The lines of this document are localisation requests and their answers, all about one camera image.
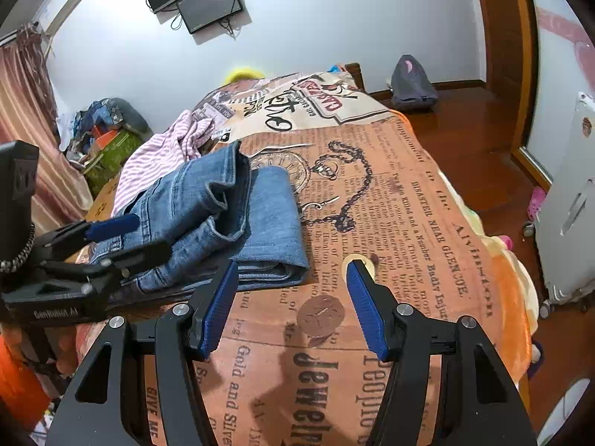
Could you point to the blue denim jeans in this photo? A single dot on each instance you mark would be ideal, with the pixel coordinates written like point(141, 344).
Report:
point(210, 210)

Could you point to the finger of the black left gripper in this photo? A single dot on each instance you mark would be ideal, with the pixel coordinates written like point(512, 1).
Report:
point(123, 263)
point(102, 229)

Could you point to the newspaper print bed blanket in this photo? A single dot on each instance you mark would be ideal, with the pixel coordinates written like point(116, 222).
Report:
point(292, 366)

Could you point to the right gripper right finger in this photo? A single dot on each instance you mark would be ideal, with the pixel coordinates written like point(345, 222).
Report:
point(478, 403)

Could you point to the wooden door frame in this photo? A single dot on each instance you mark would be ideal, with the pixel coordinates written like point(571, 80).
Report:
point(510, 29)

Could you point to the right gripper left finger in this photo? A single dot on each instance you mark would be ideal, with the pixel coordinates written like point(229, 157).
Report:
point(133, 366)

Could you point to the pink striped garment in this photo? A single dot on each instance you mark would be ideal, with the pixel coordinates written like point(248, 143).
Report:
point(161, 154)

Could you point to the striped brown curtain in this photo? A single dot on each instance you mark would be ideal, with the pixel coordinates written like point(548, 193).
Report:
point(29, 113)

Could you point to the grey backpack on floor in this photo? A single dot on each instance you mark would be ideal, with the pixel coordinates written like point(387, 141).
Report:
point(410, 86)

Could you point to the white suitcase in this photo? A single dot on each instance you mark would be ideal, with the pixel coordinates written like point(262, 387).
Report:
point(564, 227)

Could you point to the yellow foam tube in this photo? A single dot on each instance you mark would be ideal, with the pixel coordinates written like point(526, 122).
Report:
point(243, 74)

